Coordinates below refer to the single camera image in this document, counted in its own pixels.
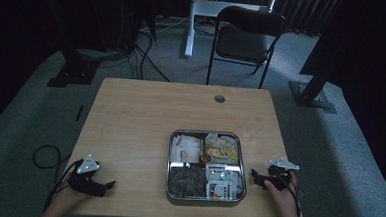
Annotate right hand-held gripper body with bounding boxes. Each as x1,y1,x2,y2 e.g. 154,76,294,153
263,155,301,192

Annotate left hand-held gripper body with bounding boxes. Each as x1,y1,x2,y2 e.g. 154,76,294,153
65,152,110,198

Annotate clear plastic cup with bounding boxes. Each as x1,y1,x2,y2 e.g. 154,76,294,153
237,120,264,143

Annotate pile of tea bags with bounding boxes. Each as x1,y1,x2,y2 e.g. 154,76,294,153
202,132,241,166

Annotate clear box lid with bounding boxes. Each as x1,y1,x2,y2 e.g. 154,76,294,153
166,130,248,203

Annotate square metal compartment box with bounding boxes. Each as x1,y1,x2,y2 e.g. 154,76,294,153
164,128,250,205

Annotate person's right hand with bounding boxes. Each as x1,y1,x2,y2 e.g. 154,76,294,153
262,170,300,209

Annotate person's left hand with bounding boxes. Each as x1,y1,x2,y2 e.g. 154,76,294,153
51,181,92,215

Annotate stack of white colourful sachets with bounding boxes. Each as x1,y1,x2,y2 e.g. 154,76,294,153
204,162,246,201

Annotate small black floor strip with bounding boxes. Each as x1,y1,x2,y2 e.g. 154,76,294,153
74,104,85,123

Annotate pile of dark green packets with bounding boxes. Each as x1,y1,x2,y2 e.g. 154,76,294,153
167,162,209,199

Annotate stack of white sugar packets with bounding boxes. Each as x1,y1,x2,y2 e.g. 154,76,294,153
169,132,204,165

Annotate black metal stand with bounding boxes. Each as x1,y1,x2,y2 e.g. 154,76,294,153
46,45,102,91
287,58,341,115

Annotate black folding chair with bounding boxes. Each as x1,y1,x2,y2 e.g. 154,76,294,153
205,4,287,91

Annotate dark curtain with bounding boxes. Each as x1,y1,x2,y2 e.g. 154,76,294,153
273,0,343,38

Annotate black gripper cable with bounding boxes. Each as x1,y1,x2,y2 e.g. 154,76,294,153
29,143,84,214
283,174,316,217

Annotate black floor cables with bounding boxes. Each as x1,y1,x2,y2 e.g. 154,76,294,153
96,27,175,83

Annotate white floor cable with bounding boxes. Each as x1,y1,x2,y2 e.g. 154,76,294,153
140,14,191,36

